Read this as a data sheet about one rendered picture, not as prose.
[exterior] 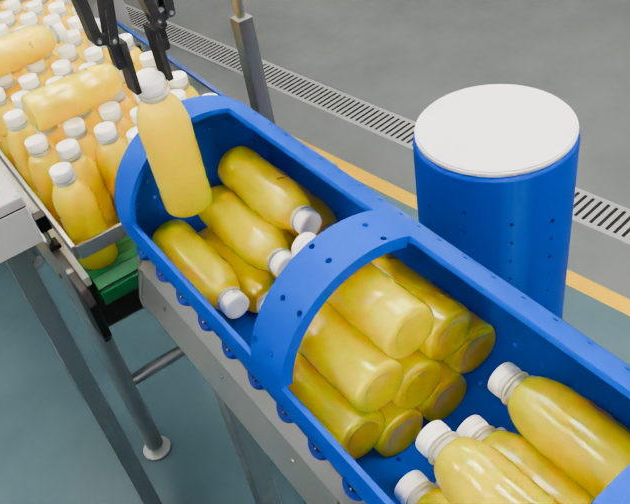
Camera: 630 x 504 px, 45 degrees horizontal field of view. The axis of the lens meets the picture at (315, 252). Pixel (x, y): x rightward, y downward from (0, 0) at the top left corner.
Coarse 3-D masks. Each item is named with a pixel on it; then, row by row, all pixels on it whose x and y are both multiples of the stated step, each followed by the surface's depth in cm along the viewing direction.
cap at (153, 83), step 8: (152, 72) 98; (160, 72) 97; (144, 80) 96; (152, 80) 96; (160, 80) 96; (144, 88) 95; (152, 88) 96; (160, 88) 96; (144, 96) 96; (152, 96) 96
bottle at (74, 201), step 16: (64, 192) 129; (80, 192) 130; (64, 208) 130; (80, 208) 130; (96, 208) 133; (64, 224) 133; (80, 224) 132; (96, 224) 134; (80, 240) 134; (96, 256) 137; (112, 256) 139
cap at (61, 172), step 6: (60, 162) 129; (66, 162) 129; (54, 168) 128; (60, 168) 128; (66, 168) 128; (72, 168) 129; (54, 174) 127; (60, 174) 127; (66, 174) 127; (72, 174) 129; (54, 180) 128; (60, 180) 127; (66, 180) 128
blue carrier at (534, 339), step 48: (240, 144) 123; (288, 144) 104; (144, 192) 117; (336, 192) 114; (144, 240) 109; (336, 240) 85; (384, 240) 84; (432, 240) 86; (192, 288) 100; (288, 288) 84; (336, 288) 82; (480, 288) 78; (240, 336) 92; (288, 336) 82; (528, 336) 90; (576, 336) 73; (288, 384) 86; (480, 384) 97; (576, 384) 86; (624, 384) 67; (384, 480) 89; (432, 480) 91; (624, 480) 59
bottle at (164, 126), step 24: (168, 96) 98; (144, 120) 98; (168, 120) 98; (144, 144) 101; (168, 144) 99; (192, 144) 102; (168, 168) 102; (192, 168) 103; (168, 192) 105; (192, 192) 105
